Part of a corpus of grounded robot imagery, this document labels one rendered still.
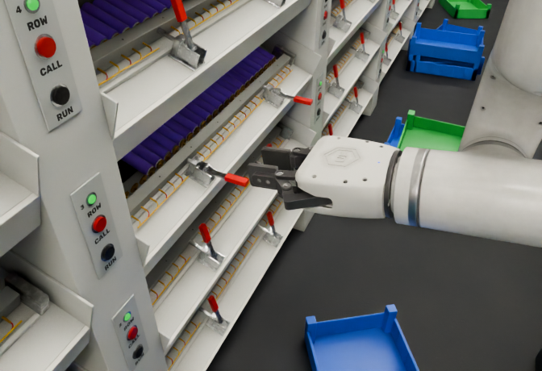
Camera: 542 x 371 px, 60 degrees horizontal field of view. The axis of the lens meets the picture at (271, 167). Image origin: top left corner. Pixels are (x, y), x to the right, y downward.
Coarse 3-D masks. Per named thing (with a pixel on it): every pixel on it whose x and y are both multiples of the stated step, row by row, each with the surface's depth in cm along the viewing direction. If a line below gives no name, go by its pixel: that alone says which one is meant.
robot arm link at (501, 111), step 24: (528, 0) 35; (504, 24) 38; (528, 24) 36; (504, 48) 38; (528, 48) 36; (504, 72) 39; (528, 72) 37; (480, 96) 51; (504, 96) 48; (528, 96) 46; (480, 120) 52; (504, 120) 50; (528, 120) 49; (528, 144) 50
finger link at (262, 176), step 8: (248, 168) 57; (256, 168) 56; (264, 168) 56; (272, 168) 55; (248, 176) 58; (256, 176) 56; (264, 176) 55; (272, 176) 55; (256, 184) 57; (264, 184) 56; (272, 184) 56; (280, 184) 54; (288, 184) 53; (280, 192) 55
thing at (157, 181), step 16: (256, 80) 91; (240, 96) 86; (224, 112) 81; (208, 128) 77; (224, 128) 80; (192, 144) 73; (176, 160) 70; (160, 176) 67; (144, 192) 64; (128, 208) 62; (144, 208) 64
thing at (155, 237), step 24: (264, 48) 104; (288, 48) 102; (288, 72) 101; (312, 72) 103; (264, 120) 87; (216, 144) 79; (240, 144) 81; (216, 168) 75; (168, 192) 69; (192, 192) 70; (216, 192) 76; (144, 216) 65; (168, 216) 66; (192, 216) 70; (144, 240) 62; (168, 240) 64; (144, 264) 59
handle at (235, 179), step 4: (204, 168) 71; (208, 172) 71; (212, 172) 71; (216, 172) 71; (220, 172) 71; (216, 176) 70; (220, 176) 70; (224, 176) 70; (228, 176) 70; (232, 176) 70; (236, 176) 70; (228, 180) 70; (232, 180) 69; (236, 180) 69; (240, 180) 69; (244, 180) 69; (248, 180) 69; (236, 184) 69; (240, 184) 69; (244, 184) 69
